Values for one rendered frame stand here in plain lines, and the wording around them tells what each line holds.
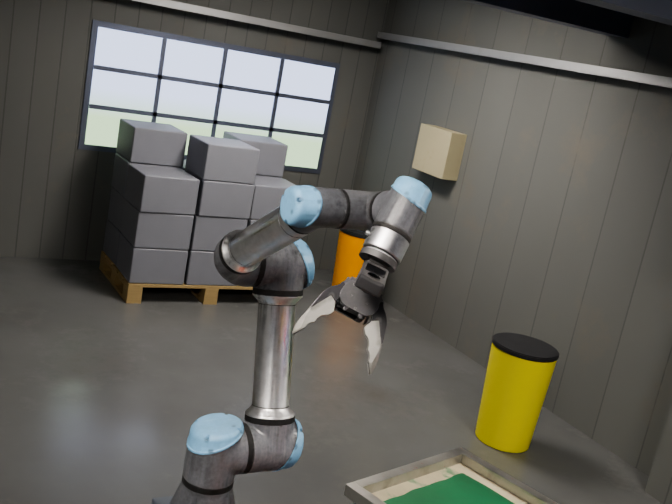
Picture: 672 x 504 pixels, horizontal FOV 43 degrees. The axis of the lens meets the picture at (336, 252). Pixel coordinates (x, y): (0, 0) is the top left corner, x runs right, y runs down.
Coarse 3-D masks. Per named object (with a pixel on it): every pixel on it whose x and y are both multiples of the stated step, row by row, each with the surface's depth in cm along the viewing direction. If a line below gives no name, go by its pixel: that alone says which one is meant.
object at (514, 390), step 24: (504, 336) 553; (528, 336) 563; (504, 360) 532; (528, 360) 525; (552, 360) 529; (504, 384) 534; (528, 384) 529; (480, 408) 555; (504, 408) 536; (528, 408) 534; (480, 432) 552; (504, 432) 539; (528, 432) 542
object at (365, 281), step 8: (368, 264) 148; (376, 264) 151; (360, 272) 142; (368, 272) 142; (376, 272) 145; (384, 272) 148; (360, 280) 140; (368, 280) 140; (376, 280) 141; (384, 280) 143; (360, 288) 141; (368, 288) 140; (376, 288) 140; (376, 296) 141
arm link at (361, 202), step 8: (352, 192) 159; (360, 192) 161; (368, 192) 162; (376, 192) 160; (352, 200) 158; (360, 200) 159; (368, 200) 159; (352, 208) 157; (360, 208) 158; (368, 208) 158; (352, 216) 158; (360, 216) 159; (368, 216) 159; (352, 224) 159; (360, 224) 160; (368, 224) 160
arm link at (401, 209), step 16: (400, 176) 156; (384, 192) 158; (400, 192) 153; (416, 192) 153; (384, 208) 153; (400, 208) 152; (416, 208) 153; (384, 224) 152; (400, 224) 151; (416, 224) 153
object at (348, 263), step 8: (344, 232) 758; (352, 232) 752; (360, 232) 758; (344, 240) 759; (352, 240) 753; (360, 240) 751; (344, 248) 760; (352, 248) 755; (360, 248) 753; (336, 256) 773; (344, 256) 761; (352, 256) 756; (336, 264) 771; (344, 264) 762; (352, 264) 758; (360, 264) 757; (336, 272) 771; (344, 272) 763; (352, 272) 760; (336, 280) 771
